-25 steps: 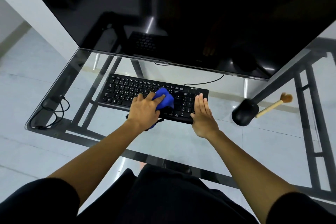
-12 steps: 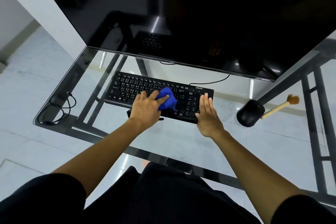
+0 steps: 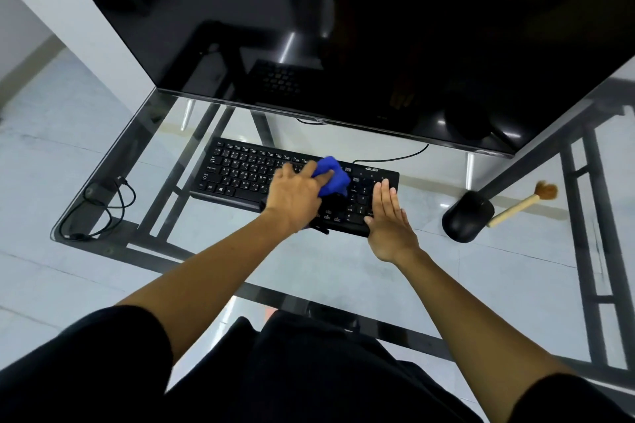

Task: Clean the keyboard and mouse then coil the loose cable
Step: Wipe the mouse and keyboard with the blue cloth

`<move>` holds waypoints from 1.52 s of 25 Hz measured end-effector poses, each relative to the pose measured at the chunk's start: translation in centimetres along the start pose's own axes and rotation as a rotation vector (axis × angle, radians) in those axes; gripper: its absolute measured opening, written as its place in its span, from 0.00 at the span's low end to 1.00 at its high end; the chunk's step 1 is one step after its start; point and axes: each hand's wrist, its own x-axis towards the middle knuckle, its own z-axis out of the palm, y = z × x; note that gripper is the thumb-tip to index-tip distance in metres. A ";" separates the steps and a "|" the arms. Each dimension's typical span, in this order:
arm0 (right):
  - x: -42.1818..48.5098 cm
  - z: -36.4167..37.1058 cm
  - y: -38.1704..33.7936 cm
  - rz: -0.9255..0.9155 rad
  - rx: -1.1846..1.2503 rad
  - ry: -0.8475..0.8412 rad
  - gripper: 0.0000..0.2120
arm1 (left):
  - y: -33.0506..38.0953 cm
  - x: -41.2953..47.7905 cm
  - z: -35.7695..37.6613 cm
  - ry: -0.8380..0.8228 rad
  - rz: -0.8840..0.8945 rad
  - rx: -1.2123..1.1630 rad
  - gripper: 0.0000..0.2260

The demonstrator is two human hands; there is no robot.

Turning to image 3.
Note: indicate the person's left forearm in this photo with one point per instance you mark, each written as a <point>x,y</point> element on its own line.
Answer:
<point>208,279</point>

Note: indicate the black computer keyboard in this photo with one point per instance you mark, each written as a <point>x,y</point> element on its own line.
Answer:
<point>233,175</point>

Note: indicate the person's right thumb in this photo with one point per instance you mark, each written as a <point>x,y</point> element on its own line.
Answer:
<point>369,223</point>

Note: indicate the person's right hand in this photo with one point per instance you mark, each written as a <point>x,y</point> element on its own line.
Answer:
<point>389,229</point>

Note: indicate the black computer mouse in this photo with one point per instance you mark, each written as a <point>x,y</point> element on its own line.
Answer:
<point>466,219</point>

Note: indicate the person's black clothing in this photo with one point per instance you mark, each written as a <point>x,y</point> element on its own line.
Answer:
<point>74,368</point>

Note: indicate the blue cleaning cloth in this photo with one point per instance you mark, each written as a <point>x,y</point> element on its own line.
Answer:
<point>336,179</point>

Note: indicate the person's left thumb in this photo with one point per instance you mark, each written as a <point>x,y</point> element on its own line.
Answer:
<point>325,180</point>

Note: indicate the person's right middle finger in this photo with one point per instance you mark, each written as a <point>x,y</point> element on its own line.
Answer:
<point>385,192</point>

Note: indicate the person's left hand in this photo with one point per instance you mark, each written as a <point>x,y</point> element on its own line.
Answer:
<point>290,199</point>

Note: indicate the black metal desk frame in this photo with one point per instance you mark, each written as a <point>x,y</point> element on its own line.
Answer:
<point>297,302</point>

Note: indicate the black computer monitor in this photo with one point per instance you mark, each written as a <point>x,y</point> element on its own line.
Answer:
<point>347,16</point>

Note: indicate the person's right little finger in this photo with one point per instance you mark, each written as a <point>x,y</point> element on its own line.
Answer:
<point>402,215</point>

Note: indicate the person's right forearm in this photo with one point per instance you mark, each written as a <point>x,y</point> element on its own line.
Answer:
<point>471,328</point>

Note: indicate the silver monitor foot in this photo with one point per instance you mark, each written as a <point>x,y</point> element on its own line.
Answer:
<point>187,115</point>
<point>470,171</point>

